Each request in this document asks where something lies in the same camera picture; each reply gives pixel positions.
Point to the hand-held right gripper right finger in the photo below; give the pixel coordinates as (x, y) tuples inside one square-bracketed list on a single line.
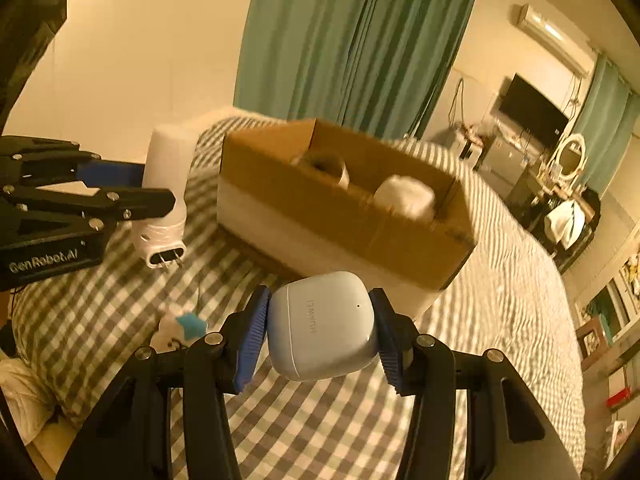
[(388, 341)]

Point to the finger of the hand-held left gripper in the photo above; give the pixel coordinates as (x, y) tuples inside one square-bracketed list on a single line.
[(135, 202), (55, 152)]

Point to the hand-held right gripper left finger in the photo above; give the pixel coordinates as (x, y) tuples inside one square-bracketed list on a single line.
[(255, 332)]

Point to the white charger plug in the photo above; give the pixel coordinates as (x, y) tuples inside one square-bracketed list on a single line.
[(167, 160)]

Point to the light blue earbuds case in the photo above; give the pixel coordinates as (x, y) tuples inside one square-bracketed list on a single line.
[(320, 327)]

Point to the cardboard box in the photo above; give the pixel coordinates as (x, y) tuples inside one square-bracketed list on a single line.
[(310, 220)]

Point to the small blue white toy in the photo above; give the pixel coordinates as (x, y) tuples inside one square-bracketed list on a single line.
[(187, 325)]

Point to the checked bed blanket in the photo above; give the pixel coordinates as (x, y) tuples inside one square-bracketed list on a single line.
[(490, 285)]

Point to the white pillow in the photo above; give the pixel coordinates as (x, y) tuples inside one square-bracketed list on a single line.
[(22, 395)]

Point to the white fluffy ball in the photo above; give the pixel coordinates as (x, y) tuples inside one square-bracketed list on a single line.
[(405, 197)]

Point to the tape roll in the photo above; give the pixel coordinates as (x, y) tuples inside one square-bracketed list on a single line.
[(325, 165)]

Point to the dark dressing table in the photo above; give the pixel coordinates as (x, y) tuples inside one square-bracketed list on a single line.
[(530, 200)]

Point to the white cloth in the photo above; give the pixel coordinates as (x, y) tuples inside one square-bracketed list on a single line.
[(565, 222)]

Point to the round white vanity mirror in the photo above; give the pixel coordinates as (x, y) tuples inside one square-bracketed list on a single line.
[(567, 157)]

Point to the black television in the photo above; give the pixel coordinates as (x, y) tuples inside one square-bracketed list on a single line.
[(532, 110)]

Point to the green curtain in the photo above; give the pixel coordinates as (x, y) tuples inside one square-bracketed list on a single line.
[(350, 35), (607, 115)]

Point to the white air conditioner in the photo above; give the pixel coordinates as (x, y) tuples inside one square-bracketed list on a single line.
[(547, 30)]

